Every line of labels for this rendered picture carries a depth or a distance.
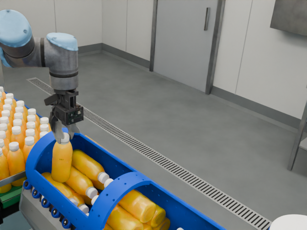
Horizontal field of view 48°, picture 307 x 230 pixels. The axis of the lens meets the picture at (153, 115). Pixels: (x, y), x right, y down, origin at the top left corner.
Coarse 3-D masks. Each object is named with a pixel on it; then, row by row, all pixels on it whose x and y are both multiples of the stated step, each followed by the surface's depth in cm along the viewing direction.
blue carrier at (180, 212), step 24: (48, 144) 130; (72, 144) 146; (96, 144) 134; (48, 168) 141; (120, 168) 137; (48, 192) 124; (120, 192) 107; (144, 192) 130; (168, 192) 111; (72, 216) 115; (96, 216) 106; (168, 216) 123; (192, 216) 114
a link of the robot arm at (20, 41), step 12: (0, 12) 87; (12, 12) 88; (0, 24) 86; (12, 24) 87; (24, 24) 88; (0, 36) 86; (12, 36) 87; (24, 36) 88; (12, 48) 90; (24, 48) 93
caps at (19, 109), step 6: (0, 90) 201; (6, 96) 193; (12, 96) 194; (6, 102) 187; (18, 102) 186; (6, 108) 181; (18, 108) 180; (6, 114) 175; (18, 114) 174; (30, 114) 178; (0, 120) 168; (6, 120) 169
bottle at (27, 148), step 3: (27, 144) 154; (30, 144) 154; (33, 144) 155; (24, 147) 154; (27, 147) 154; (30, 147) 154; (24, 150) 154; (27, 150) 154; (30, 150) 154; (24, 153) 154; (27, 153) 154; (24, 156) 155; (27, 156) 154
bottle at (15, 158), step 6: (12, 150) 149; (18, 150) 151; (12, 156) 149; (18, 156) 150; (12, 162) 150; (18, 162) 150; (24, 162) 154; (12, 168) 151; (18, 168) 152; (24, 168) 155; (12, 174) 153; (18, 180) 154; (24, 180) 156
